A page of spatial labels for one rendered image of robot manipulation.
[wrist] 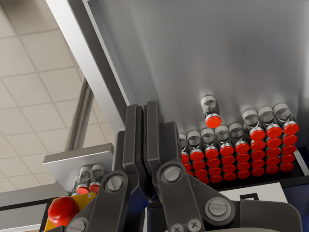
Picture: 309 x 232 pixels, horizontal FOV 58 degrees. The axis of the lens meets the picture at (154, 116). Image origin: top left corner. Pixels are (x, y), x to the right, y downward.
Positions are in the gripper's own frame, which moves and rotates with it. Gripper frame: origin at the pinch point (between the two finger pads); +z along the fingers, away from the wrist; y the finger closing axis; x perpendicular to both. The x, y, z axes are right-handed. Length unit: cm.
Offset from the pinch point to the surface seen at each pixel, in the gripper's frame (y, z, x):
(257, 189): 8.5, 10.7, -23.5
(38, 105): -81, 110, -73
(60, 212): -17.5, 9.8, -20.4
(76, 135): -30, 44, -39
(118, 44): -5.0, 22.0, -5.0
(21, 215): -36, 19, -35
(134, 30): -2.6, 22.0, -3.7
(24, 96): -85, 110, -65
